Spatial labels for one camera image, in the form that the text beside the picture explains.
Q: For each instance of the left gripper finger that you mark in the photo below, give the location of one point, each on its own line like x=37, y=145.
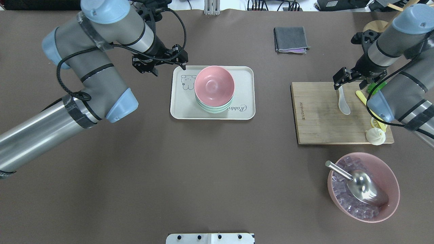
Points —
x=178, y=56
x=144, y=67

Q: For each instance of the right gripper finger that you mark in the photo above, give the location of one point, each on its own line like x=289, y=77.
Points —
x=369, y=83
x=343, y=76

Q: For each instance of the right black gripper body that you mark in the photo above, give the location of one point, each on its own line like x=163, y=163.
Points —
x=364, y=64

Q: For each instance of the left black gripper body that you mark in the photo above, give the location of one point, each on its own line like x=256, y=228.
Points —
x=159, y=49

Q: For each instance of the white ceramic spoon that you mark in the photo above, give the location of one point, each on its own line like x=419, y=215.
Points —
x=342, y=104

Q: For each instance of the small pink bowl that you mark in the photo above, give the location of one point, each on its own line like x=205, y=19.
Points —
x=214, y=86

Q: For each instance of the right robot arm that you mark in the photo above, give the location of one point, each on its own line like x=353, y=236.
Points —
x=400, y=62

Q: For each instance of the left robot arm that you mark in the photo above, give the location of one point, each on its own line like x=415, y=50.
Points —
x=94, y=88

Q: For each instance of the lower green bowls stack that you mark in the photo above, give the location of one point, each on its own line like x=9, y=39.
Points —
x=214, y=109

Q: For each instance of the large pink bowl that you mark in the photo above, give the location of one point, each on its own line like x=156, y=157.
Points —
x=383, y=176

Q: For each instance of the lower lemon slice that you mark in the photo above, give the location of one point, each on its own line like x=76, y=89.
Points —
x=376, y=124

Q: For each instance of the yellow plastic knife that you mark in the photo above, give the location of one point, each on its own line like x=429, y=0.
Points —
x=361, y=96

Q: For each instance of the wooden mug stand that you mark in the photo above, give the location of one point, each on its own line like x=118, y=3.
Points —
x=379, y=25

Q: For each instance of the cream rabbit tray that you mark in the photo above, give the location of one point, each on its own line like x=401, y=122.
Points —
x=183, y=104

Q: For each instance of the bamboo cutting board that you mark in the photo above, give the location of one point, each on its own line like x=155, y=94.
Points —
x=318, y=119

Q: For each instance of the white steamed bun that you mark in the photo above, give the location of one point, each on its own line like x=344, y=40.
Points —
x=375, y=136

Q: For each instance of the gray folded cloth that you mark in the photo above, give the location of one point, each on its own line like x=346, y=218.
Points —
x=290, y=40

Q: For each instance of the metal ice scoop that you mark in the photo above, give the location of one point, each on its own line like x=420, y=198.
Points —
x=361, y=185

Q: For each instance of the clear ice cubes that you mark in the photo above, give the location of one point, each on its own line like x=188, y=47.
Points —
x=343, y=195

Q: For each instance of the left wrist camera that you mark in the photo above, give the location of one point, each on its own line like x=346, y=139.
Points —
x=150, y=15

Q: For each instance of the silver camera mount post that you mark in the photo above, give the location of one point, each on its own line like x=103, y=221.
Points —
x=212, y=7

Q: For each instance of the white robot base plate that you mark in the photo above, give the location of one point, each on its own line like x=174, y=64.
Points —
x=210, y=238

